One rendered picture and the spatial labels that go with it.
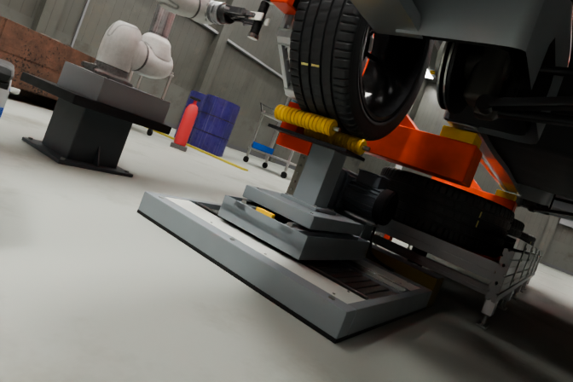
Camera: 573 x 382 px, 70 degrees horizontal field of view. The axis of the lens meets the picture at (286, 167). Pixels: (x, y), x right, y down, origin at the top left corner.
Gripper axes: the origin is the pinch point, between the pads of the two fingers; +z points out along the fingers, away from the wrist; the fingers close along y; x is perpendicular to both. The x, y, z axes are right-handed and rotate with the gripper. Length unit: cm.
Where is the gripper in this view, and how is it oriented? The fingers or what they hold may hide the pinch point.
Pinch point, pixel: (259, 18)
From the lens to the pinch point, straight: 169.7
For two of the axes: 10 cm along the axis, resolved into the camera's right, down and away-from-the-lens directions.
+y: -5.4, -1.9, -8.2
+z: 7.6, 3.1, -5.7
